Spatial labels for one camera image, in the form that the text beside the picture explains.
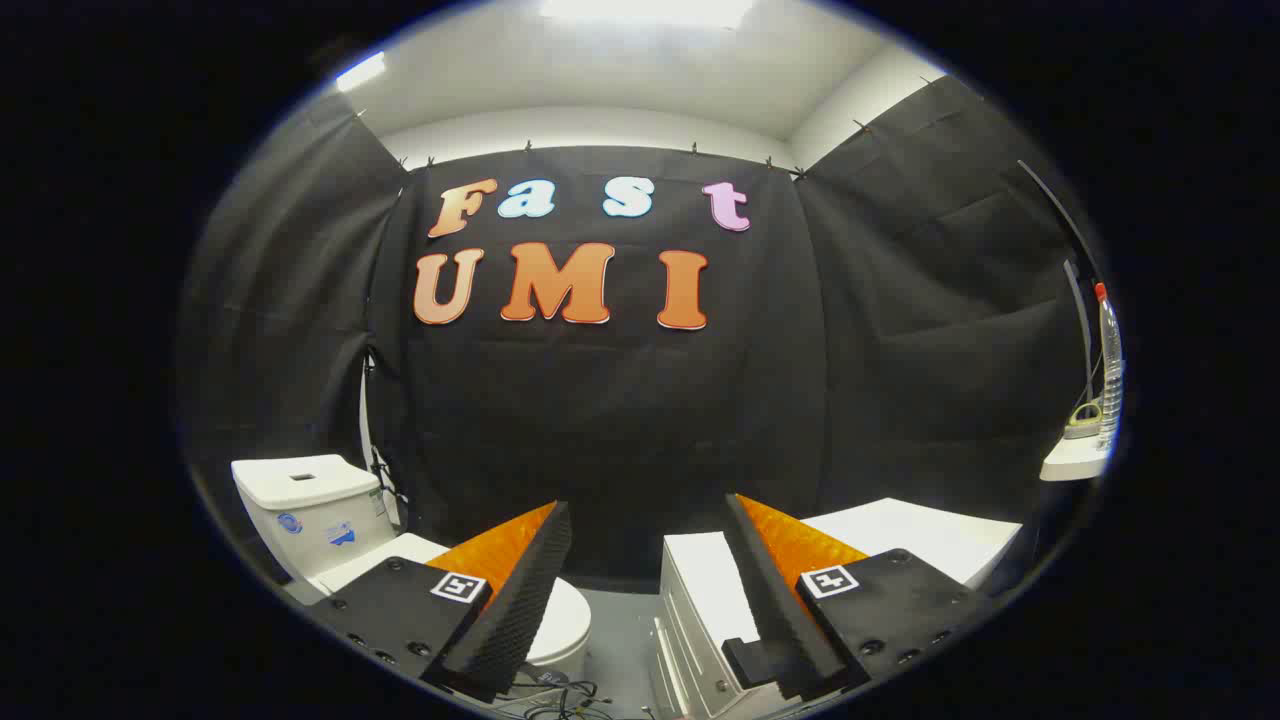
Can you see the black backdrop cloth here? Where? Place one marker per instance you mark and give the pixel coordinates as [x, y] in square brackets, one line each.
[620, 420]

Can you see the clear plastic bottle red cap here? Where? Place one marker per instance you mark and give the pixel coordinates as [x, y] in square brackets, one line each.
[1110, 370]

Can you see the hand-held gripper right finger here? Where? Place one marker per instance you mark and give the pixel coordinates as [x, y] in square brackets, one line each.
[775, 610]

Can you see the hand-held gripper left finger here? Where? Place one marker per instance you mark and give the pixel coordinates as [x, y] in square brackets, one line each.
[530, 590]

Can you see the white drawer cabinet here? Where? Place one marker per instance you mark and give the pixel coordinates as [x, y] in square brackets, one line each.
[900, 535]

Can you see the tape roll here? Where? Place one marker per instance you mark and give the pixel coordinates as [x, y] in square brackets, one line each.
[1082, 422]

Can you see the white toilet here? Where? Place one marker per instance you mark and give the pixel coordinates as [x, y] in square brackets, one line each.
[310, 510]

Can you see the ceiling light panel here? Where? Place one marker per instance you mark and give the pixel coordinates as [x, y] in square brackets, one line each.
[645, 10]

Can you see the black curved pole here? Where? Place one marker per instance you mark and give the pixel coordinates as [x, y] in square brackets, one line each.
[1075, 300]

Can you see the white wall shelf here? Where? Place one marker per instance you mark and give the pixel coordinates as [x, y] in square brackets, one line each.
[1075, 462]

